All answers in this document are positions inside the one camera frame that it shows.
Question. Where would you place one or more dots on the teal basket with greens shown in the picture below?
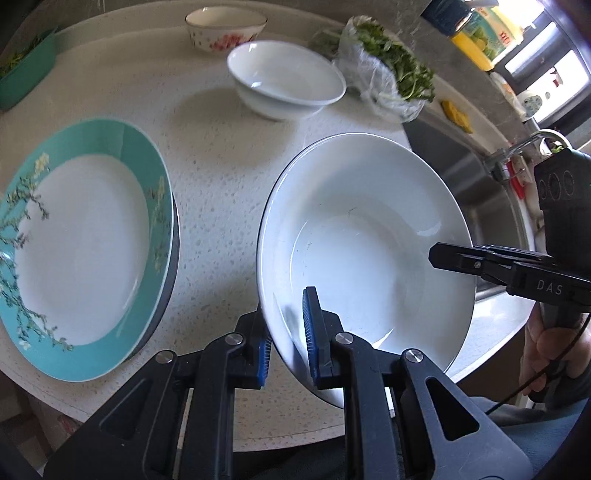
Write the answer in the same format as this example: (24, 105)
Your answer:
(25, 69)

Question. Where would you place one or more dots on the plastic bag of greens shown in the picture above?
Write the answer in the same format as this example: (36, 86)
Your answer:
(388, 77)

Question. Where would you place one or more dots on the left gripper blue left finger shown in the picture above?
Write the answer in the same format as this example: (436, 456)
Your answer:
(256, 350)

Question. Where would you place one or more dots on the yellow sponge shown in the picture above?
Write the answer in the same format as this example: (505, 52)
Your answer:
(456, 116)

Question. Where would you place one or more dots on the dark blue jar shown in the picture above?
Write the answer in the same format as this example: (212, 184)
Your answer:
(447, 16)

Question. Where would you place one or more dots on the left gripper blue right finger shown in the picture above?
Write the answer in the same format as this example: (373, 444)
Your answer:
(320, 328)

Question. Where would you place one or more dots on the stainless steel sink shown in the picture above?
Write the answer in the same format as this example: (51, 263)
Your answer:
(490, 208)

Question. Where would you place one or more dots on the floral patterned small bowl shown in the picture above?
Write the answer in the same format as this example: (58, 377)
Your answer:
(221, 28)

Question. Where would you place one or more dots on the grey sleeved right forearm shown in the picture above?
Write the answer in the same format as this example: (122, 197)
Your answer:
(540, 433)

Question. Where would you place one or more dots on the yellow cooking oil bottle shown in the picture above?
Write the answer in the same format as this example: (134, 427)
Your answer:
(488, 36)

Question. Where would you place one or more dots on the large white bowl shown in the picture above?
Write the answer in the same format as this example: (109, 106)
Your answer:
(355, 215)

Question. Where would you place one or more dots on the teal rimmed floral plate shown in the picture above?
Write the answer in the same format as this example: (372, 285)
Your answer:
(86, 234)

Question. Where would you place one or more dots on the person's right hand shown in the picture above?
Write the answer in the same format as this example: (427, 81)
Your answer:
(543, 346)

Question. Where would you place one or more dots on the small white bowl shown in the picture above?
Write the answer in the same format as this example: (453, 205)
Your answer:
(283, 81)

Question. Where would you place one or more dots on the chrome faucet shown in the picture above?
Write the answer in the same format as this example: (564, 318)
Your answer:
(509, 162)

